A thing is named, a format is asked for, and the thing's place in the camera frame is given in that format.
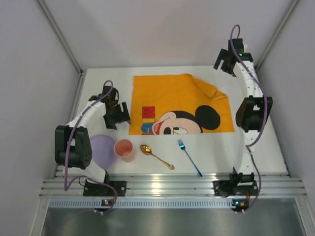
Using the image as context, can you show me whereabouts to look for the aluminium frame rail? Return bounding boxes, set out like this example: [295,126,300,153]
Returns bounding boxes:
[39,174,307,198]

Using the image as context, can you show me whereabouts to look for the grey slotted cable duct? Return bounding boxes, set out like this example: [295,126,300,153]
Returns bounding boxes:
[49,198,248,209]

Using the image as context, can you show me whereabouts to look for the aluminium corner post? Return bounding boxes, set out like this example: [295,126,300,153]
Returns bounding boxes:
[255,0,301,72]
[35,0,83,74]

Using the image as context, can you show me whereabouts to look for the left aluminium corner post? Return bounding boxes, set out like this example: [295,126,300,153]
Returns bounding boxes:
[35,0,83,74]

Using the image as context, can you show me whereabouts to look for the right aluminium corner post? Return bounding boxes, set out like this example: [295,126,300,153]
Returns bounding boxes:
[255,0,301,72]

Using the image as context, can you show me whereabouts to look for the pink plastic cup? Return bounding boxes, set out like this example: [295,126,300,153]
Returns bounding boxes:
[114,139,134,162]

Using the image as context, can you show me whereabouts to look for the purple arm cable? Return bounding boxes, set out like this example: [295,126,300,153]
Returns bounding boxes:
[228,24,268,217]
[63,80,119,214]

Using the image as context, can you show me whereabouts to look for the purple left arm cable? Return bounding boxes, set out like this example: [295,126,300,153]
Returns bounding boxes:
[63,80,119,214]

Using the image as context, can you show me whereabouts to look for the orange Mickey Mouse cloth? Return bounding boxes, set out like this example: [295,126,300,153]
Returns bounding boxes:
[129,74,234,135]

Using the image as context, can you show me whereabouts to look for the blue metallic fork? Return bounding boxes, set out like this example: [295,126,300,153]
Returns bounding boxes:
[178,139,203,177]

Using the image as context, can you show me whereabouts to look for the gold ornate spoon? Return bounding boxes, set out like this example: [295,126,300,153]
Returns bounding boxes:
[140,144,175,170]

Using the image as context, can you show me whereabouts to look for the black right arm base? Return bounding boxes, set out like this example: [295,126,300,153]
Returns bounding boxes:
[213,167,258,198]

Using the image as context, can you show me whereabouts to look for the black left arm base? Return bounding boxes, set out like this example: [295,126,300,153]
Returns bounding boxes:
[83,181,127,197]

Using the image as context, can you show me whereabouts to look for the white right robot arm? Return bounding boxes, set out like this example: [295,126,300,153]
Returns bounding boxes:
[214,38,273,174]

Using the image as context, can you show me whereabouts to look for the lilac plate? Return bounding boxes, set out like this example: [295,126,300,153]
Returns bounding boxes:
[90,134,117,170]

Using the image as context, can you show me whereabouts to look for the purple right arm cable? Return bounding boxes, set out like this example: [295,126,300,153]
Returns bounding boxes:
[228,24,268,217]

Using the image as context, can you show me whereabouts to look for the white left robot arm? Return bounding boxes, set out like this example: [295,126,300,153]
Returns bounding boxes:
[55,85,131,190]

